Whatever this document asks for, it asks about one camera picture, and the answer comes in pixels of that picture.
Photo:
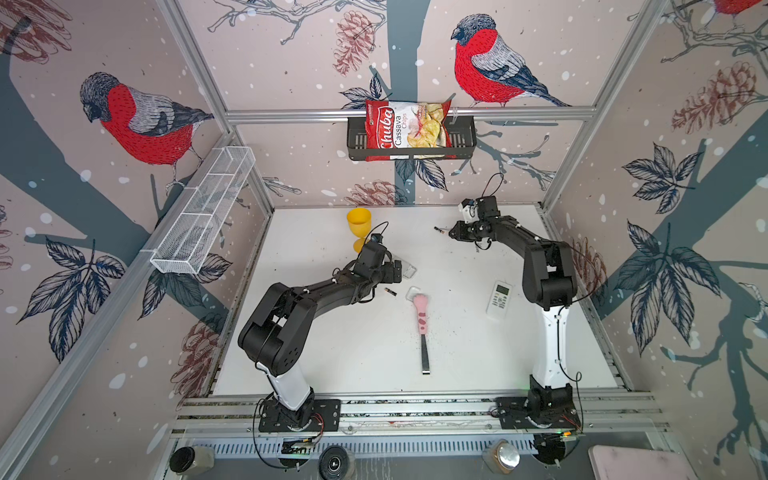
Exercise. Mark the black round speaker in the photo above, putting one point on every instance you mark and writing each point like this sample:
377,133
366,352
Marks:
337,463

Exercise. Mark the black wall basket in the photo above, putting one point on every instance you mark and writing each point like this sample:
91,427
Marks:
461,143

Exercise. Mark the yellow plastic goblet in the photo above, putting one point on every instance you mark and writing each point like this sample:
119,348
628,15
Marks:
360,224

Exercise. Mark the white wire mesh shelf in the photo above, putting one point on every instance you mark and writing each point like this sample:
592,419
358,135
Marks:
190,239

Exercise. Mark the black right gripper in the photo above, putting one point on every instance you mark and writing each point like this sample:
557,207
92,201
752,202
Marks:
457,231

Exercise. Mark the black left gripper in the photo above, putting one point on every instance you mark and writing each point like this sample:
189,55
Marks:
389,276

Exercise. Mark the silver metal can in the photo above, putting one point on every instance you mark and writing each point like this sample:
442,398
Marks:
501,457

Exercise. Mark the white battery cover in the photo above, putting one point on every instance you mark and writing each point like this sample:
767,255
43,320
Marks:
412,293

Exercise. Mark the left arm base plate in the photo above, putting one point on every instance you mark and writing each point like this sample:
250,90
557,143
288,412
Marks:
312,416

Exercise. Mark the aluminium mounting rail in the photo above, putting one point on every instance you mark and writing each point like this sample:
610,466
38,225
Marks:
415,425

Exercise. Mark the pink pad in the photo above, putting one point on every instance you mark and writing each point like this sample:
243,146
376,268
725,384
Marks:
620,463

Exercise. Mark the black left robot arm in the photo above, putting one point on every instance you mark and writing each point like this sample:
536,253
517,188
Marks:
274,336

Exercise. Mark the white remote control with buttons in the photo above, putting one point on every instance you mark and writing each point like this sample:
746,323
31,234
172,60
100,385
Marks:
499,301

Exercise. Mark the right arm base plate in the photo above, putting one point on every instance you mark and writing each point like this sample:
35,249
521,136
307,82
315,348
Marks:
517,413

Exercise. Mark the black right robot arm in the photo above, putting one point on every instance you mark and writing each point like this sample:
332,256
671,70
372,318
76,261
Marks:
549,283

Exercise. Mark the white AC remote with display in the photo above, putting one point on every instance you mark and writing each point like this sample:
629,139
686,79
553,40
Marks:
408,269

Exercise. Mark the grey cylinder with black cap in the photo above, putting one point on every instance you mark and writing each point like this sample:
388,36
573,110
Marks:
192,460

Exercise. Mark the red cassava chips bag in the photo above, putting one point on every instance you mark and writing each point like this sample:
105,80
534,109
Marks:
406,125

